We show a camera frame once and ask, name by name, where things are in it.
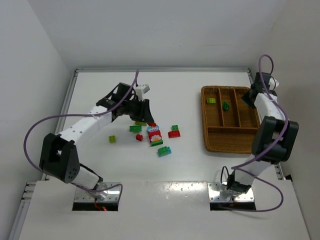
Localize red long lego brick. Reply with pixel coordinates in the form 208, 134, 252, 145
147, 122, 157, 127

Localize green square lego brick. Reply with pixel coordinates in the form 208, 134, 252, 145
171, 125, 179, 131

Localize red curved lego brick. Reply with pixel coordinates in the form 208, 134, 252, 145
168, 130, 181, 139

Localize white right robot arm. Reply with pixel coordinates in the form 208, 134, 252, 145
226, 72, 299, 196

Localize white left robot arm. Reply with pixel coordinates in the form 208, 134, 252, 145
39, 83, 154, 191

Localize lime hollow lego brick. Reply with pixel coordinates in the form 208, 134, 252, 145
135, 121, 147, 126

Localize green long lego brick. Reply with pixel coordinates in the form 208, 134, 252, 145
129, 125, 142, 133

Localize red flower picture lego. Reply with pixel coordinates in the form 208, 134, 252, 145
148, 130, 162, 143

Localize small red lego brick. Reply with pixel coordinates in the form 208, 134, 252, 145
135, 134, 143, 142

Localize dark green lego in basket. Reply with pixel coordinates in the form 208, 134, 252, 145
221, 101, 231, 111

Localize green flat lego base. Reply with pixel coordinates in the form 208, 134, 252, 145
150, 140, 163, 147

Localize wicker divided basket tray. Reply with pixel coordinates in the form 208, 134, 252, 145
200, 86, 261, 154

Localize lime square lego brick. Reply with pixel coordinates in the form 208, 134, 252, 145
108, 135, 117, 143

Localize lime lego brick in basket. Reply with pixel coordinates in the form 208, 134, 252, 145
206, 97, 216, 105

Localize green and blue lego stack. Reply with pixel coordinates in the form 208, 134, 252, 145
157, 146, 172, 157

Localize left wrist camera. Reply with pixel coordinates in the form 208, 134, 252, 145
134, 84, 150, 98

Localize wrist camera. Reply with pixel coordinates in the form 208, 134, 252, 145
268, 77, 279, 92
134, 84, 150, 98

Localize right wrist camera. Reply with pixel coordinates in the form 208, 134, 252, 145
268, 77, 279, 92

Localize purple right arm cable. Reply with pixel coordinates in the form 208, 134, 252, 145
219, 54, 290, 212

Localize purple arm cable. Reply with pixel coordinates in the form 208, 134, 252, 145
219, 54, 290, 212
23, 69, 140, 198

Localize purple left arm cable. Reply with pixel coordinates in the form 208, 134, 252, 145
23, 69, 140, 198

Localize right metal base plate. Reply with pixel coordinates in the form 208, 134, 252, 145
207, 182, 255, 204

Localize metal base plate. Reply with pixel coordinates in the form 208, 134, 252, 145
74, 182, 123, 204
207, 182, 255, 204

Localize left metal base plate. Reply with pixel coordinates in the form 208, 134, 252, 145
74, 182, 123, 204

